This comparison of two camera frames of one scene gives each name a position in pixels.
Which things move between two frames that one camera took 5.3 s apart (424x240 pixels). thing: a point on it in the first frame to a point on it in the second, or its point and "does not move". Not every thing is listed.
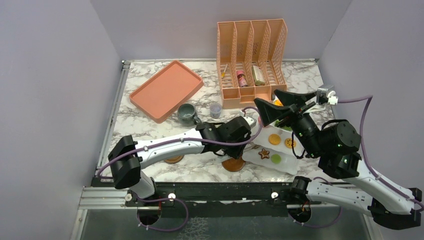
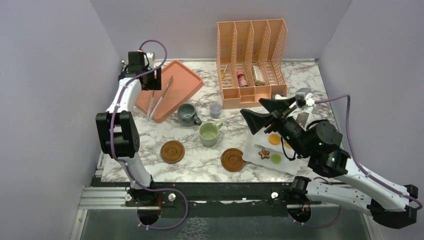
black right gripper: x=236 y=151 to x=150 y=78
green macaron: x=275 y=158 does not move
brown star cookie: x=264 y=154 does not move
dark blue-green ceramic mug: x=186 y=115 does not move
